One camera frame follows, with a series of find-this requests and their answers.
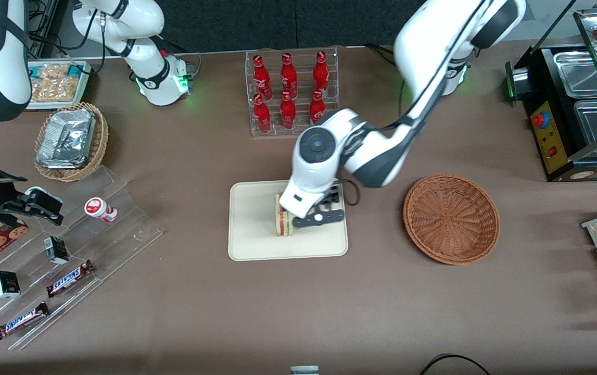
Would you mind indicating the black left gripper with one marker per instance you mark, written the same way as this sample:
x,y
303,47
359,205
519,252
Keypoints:
x,y
332,196

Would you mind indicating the triangular sandwich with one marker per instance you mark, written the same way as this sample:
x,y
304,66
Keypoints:
x,y
282,226

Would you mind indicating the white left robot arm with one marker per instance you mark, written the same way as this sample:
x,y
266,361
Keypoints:
x,y
433,47

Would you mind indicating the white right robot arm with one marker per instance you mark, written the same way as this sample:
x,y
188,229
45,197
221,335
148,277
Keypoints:
x,y
147,73

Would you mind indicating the light oval wicker basket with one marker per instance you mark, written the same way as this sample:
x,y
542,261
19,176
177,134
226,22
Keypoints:
x,y
98,151

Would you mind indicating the cream plastic tray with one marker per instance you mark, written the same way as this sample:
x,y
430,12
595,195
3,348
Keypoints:
x,y
256,229

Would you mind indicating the brown round wicker basket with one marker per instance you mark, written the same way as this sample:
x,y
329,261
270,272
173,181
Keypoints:
x,y
452,219

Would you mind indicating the white tray of snack packs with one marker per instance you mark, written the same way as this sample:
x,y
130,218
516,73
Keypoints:
x,y
56,86

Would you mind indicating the small black carton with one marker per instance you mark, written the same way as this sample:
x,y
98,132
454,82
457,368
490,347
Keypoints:
x,y
5,284
56,250

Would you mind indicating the small red white bottle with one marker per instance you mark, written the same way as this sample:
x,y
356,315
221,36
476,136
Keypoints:
x,y
99,208

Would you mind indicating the aluminium foil container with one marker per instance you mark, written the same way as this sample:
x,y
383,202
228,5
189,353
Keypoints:
x,y
66,138

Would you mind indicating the clear acrylic bottle rack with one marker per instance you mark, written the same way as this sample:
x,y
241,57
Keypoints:
x,y
301,130

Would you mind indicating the brown Snickers bar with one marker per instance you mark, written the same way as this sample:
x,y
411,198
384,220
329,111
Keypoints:
x,y
21,320
69,279

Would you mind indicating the red cola bottle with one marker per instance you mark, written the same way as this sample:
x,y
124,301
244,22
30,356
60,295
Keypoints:
x,y
321,75
262,115
288,113
317,109
289,78
261,78

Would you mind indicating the clear acrylic stepped display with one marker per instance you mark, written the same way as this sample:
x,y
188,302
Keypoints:
x,y
131,234

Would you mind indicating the black food warmer appliance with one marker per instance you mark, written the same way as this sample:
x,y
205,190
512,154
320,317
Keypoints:
x,y
545,151

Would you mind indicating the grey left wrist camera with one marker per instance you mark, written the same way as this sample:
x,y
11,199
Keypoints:
x,y
329,217

